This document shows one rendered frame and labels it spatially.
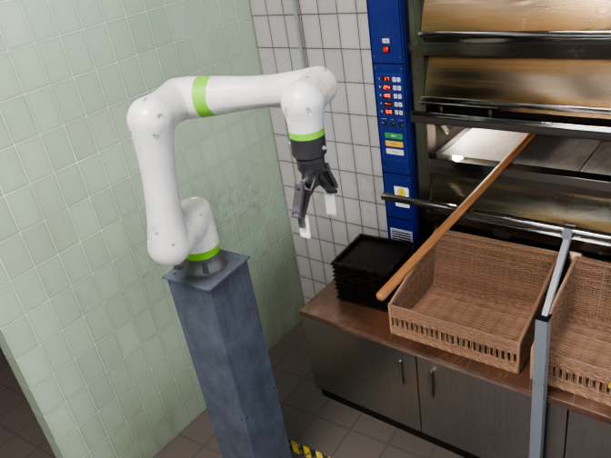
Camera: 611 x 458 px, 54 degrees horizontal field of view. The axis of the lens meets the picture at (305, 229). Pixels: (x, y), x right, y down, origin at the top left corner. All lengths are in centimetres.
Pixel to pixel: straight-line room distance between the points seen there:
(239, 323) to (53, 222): 82
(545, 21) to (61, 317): 211
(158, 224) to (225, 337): 52
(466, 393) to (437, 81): 126
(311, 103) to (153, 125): 43
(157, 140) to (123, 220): 100
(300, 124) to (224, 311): 80
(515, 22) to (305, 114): 110
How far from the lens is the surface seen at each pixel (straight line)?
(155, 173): 172
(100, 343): 273
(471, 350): 247
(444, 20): 248
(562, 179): 252
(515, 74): 244
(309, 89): 150
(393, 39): 258
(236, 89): 170
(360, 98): 278
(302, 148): 153
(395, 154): 275
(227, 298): 206
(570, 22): 231
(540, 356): 220
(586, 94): 237
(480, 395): 253
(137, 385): 294
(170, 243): 182
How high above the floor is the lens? 224
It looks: 28 degrees down
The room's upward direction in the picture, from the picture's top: 10 degrees counter-clockwise
